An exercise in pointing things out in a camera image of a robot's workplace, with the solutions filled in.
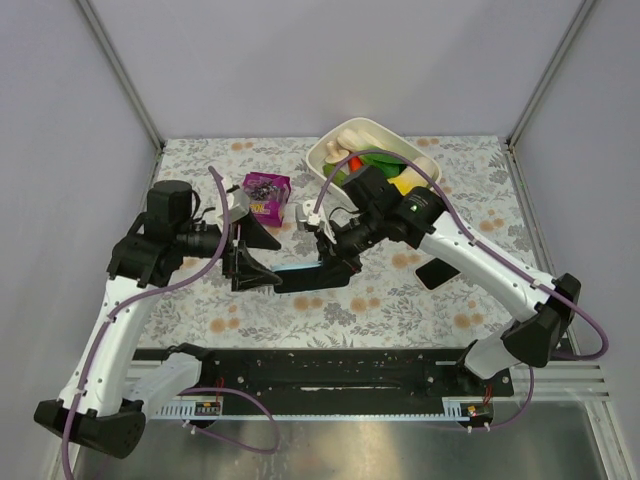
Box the black phone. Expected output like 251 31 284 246
271 262 322 294

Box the black smartphone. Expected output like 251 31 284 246
415 258 460 291

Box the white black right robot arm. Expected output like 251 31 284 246
299 166 581 380

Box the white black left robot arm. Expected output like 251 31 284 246
34 178 280 459

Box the purple snack box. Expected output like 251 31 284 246
242 172 291 227

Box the green toy pea pod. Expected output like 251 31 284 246
322 164 349 187

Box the floral table cloth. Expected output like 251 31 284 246
139 136 534 348

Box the toy carrot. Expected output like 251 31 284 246
348 156 363 173

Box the yellow toy pepper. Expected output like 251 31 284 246
388 175 420 195

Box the toy mushroom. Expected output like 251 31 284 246
325 141 350 164

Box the white plastic basin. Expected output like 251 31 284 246
306 117 442 203

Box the toy bok choy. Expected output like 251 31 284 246
336 128 404 178

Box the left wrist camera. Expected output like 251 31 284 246
214 178 250 228

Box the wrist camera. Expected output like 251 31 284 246
295 200 336 244
214 178 250 228

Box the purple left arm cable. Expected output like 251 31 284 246
62 165 282 480

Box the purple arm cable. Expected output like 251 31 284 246
313 149 611 434
62 165 282 480

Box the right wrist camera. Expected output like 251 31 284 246
295 200 336 244

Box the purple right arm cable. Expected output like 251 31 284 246
313 149 611 434

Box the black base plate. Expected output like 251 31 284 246
180 344 514 402

